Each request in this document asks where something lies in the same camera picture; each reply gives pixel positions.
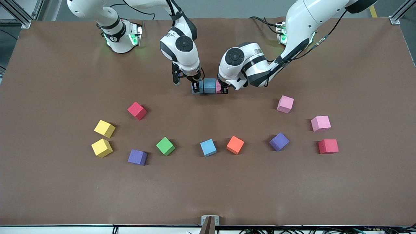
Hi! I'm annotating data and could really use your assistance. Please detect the blue foam cube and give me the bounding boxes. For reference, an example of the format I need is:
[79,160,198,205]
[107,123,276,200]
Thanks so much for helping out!
[204,78,217,94]
[200,139,217,157]
[191,79,205,95]

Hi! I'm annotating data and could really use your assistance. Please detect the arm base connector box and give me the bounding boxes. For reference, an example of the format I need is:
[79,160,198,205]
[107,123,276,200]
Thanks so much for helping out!
[276,21,288,44]
[128,22,143,46]

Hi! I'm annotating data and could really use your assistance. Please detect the orange foam cube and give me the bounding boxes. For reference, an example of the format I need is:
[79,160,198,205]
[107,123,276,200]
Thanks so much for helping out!
[226,136,245,155]

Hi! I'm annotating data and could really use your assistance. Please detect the red foam cube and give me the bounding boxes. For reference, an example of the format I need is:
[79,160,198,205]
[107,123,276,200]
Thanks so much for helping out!
[127,101,148,121]
[318,139,339,154]

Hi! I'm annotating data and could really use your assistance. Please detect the green foam cube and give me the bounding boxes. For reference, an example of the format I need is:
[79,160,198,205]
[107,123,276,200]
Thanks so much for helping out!
[156,137,176,156]

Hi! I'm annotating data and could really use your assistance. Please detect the purple foam cube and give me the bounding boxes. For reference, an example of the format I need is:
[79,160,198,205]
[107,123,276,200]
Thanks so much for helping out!
[128,149,148,166]
[269,132,290,151]

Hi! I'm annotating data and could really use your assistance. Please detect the brown table mat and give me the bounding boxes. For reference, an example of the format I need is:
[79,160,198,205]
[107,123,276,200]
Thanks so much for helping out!
[0,17,416,226]

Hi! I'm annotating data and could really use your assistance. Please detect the yellow foam cube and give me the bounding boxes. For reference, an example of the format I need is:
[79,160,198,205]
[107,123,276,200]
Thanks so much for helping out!
[94,120,116,138]
[91,138,113,158]

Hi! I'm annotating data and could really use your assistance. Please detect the grey metal table clamp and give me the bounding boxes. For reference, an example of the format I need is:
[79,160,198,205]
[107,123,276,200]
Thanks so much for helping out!
[201,215,220,234]

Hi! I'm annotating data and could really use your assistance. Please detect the black base cables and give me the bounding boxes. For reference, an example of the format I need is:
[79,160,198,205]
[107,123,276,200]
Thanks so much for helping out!
[249,16,280,35]

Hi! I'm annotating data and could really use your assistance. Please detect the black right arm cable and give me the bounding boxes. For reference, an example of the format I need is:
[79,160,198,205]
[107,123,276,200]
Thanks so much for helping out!
[109,0,206,82]

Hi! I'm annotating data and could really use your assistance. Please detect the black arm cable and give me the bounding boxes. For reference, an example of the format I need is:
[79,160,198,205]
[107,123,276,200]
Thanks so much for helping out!
[109,0,206,82]
[276,6,348,65]

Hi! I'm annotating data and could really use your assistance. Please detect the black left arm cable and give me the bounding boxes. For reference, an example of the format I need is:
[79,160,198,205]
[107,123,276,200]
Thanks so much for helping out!
[276,6,348,65]

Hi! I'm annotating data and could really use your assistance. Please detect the aluminium frame post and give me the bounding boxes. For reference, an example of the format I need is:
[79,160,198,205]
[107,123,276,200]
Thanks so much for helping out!
[0,0,32,29]
[389,0,416,25]

